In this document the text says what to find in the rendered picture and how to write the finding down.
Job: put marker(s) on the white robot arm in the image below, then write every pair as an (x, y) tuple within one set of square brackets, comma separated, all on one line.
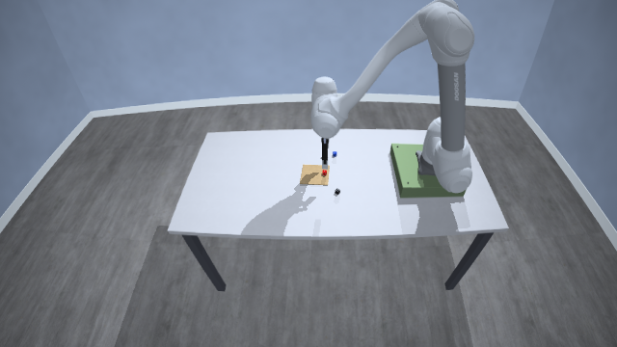
[(450, 36)]

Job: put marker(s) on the tan flat mat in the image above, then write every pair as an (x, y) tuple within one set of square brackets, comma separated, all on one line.
[(312, 175)]

